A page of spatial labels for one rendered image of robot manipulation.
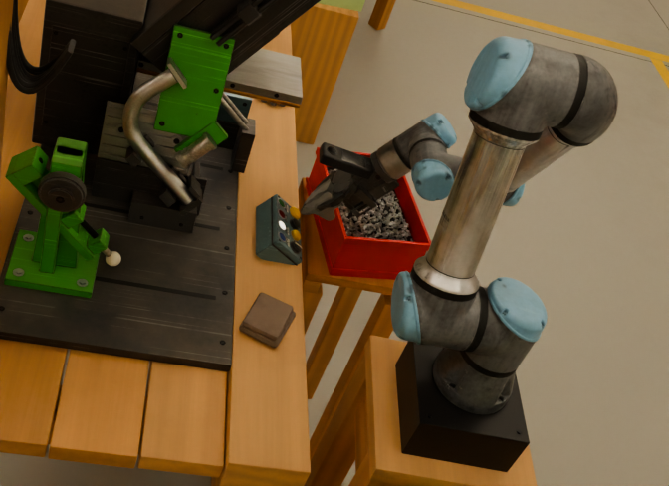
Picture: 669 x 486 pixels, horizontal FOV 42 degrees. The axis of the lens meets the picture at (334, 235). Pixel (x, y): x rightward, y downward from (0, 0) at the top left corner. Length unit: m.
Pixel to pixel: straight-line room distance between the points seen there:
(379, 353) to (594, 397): 1.62
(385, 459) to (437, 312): 0.31
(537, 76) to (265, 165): 0.87
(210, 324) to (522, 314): 0.56
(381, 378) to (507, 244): 2.02
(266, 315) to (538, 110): 0.64
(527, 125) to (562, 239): 2.57
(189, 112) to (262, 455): 0.67
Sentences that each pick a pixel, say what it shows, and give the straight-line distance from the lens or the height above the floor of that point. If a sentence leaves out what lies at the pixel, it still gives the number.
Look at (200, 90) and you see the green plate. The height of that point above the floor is 1.17.
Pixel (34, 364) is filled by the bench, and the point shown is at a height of 0.88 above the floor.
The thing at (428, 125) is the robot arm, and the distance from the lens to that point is 1.75.
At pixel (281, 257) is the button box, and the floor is 0.92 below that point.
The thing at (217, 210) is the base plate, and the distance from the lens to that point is 1.87.
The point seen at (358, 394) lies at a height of 0.74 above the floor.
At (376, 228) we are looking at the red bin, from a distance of 2.02.
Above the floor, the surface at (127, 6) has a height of 1.24.
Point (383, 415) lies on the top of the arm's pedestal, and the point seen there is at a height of 0.85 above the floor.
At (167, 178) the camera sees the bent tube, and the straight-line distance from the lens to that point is 1.76.
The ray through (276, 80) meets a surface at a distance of 1.90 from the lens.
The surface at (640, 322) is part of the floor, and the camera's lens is 3.74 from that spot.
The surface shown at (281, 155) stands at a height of 0.90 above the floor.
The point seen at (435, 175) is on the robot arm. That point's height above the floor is 1.21.
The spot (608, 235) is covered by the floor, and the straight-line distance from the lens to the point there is 4.09.
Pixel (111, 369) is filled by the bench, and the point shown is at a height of 0.88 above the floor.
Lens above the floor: 2.11
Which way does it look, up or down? 39 degrees down
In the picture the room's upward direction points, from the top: 22 degrees clockwise
